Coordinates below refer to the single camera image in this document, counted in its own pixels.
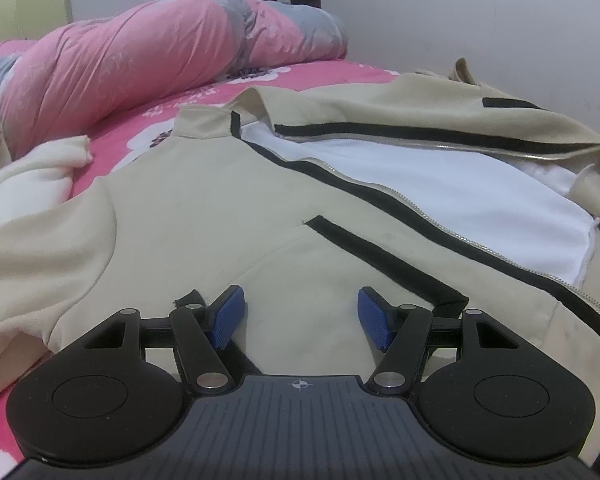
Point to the white fleece garment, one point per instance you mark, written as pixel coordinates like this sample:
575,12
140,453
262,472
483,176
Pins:
35,170

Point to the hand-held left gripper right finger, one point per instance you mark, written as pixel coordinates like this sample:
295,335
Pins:
375,315

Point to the beige zip jacket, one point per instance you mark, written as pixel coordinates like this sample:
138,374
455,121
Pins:
205,210

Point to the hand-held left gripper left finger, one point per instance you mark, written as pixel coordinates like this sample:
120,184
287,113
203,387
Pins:
227,315

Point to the pink and grey quilt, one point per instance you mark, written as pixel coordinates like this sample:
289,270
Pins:
130,50

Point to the pink floral bed blanket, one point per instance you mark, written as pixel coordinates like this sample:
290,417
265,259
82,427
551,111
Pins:
100,160

